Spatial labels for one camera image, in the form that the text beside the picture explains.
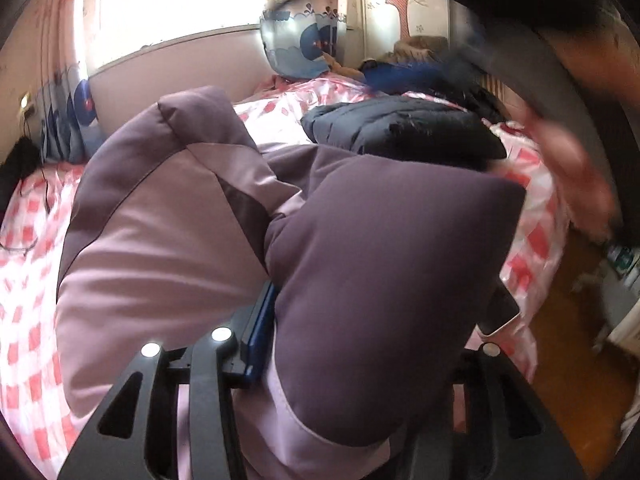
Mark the black cloth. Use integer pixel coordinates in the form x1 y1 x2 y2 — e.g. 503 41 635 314
0 136 43 216

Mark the dark clothes pile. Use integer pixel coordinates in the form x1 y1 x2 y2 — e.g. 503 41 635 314
450 82 508 123

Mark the blue cartoon curtain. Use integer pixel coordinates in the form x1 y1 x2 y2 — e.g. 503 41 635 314
259 5 347 82
42 62 108 163

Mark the white framed window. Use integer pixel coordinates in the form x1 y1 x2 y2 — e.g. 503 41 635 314
82 0 273 73

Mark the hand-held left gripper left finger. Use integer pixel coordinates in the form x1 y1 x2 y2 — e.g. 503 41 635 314
57 280 282 480

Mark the person's right hand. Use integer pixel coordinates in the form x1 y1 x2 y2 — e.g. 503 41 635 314
525 110 618 241

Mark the person's right forearm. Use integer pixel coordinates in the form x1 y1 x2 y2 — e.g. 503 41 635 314
550 10 638 98

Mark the black cable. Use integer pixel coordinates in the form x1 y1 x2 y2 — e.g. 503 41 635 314
0 162 53 253

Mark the pink butterfly curtain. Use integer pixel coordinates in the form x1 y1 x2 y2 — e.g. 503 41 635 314
20 0 91 91

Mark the pink checked bed sheet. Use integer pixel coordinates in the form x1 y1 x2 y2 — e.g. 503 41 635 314
0 72 571 480

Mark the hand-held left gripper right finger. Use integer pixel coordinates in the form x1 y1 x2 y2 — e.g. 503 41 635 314
400 282 588 480

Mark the black puffer jacket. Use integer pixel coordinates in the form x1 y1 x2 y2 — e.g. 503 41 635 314
300 95 508 162

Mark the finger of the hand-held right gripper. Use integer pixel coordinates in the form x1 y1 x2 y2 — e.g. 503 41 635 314
362 30 483 96

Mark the purple and pink padded jacket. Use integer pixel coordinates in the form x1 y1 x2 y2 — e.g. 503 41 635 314
54 85 528 480

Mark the tree wall decal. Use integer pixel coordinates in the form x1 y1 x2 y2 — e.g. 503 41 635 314
360 0 451 43

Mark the green and white box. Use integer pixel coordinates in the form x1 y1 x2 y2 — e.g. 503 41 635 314
606 244 635 281

